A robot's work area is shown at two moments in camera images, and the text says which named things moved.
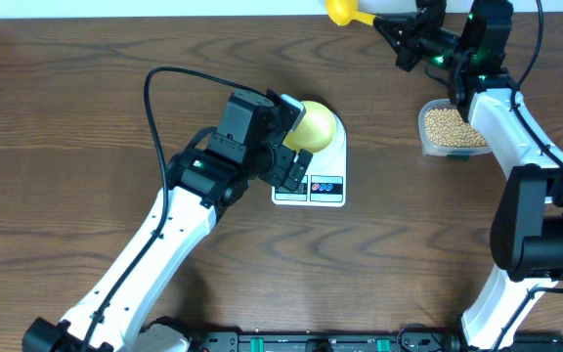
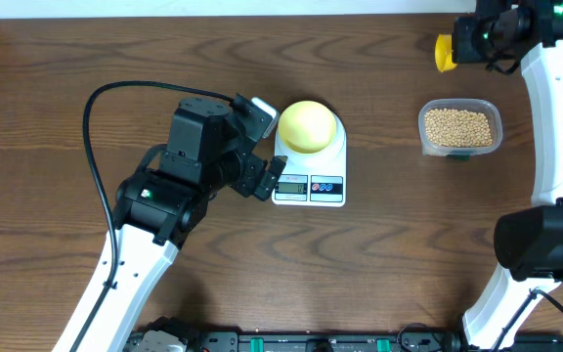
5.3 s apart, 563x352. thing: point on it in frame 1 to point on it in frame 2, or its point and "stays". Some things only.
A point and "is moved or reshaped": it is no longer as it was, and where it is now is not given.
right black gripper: x=412 y=27 to x=463 y=53
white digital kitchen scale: x=326 y=181 stays
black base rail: x=374 y=340 stays
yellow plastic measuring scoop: x=342 y=12 is moved or reshaped
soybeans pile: x=446 y=126 stays
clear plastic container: x=443 y=131 stays
